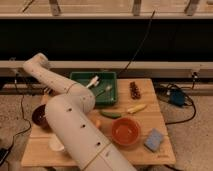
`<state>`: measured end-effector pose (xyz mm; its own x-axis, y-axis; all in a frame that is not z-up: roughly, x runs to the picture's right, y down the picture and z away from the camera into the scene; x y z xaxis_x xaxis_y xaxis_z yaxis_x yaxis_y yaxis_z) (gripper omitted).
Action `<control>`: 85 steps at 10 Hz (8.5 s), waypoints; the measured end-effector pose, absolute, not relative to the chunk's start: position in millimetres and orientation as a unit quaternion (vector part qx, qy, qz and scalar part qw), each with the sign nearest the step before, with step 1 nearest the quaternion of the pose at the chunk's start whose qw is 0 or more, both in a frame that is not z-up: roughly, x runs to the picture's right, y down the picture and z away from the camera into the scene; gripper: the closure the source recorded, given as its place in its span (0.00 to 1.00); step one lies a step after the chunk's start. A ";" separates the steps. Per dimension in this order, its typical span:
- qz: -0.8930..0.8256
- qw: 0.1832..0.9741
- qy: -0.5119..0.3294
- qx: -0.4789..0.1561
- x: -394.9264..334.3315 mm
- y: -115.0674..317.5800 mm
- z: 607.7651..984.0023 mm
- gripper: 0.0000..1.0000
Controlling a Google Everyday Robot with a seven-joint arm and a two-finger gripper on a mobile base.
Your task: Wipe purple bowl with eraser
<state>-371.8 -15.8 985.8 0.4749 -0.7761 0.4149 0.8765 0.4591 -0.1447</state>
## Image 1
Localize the white cup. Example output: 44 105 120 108
49 134 65 152

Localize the black cable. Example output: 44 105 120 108
154 83 197 126
0 71 33 168

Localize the silver spoon in tray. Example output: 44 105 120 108
95 85 112 97

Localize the green plastic tray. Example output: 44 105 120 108
70 72 118 106

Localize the wooden board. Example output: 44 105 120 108
21 79 176 167

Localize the blue power adapter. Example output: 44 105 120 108
169 90 185 107

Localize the black cable right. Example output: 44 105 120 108
154 83 197 126

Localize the green cucumber toy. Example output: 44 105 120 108
99 110 121 119

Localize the black cable left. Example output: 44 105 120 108
0 71 33 168

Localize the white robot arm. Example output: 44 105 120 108
23 53 136 171

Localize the orange carrot toy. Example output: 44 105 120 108
90 116 101 130

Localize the orange bowl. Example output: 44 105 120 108
111 117 141 146

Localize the blue sponge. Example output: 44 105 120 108
144 128 164 152

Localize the brown grape bunch toy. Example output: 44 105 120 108
130 82 141 99

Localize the white utensil in tray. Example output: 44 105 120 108
87 76 99 88

